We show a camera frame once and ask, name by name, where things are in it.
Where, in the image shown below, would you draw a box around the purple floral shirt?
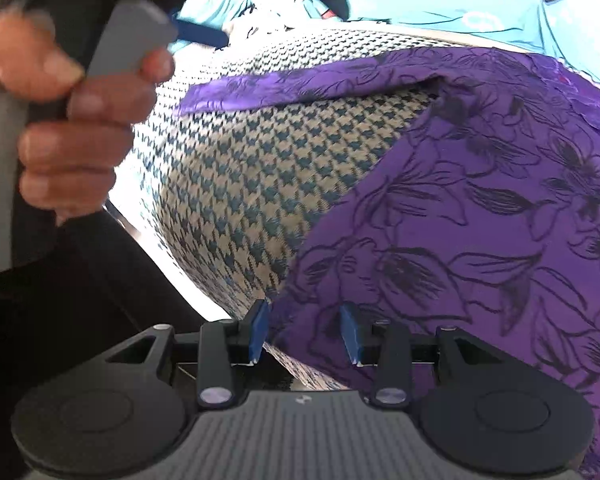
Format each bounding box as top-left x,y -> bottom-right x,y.
177,45 -> 600,480

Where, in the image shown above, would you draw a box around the blue printed sofa cover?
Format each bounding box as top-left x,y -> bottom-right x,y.
170,0 -> 600,96

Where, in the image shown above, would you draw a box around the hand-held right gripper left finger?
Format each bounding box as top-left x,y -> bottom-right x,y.
104,299 -> 272,407

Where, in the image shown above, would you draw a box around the person's black pants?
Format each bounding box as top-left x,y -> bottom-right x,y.
0,200 -> 221,411

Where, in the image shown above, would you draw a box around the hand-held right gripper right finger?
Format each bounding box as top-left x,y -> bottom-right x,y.
339,303 -> 512,407

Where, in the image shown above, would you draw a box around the person's left hand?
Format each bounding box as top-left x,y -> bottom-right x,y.
0,10 -> 177,227

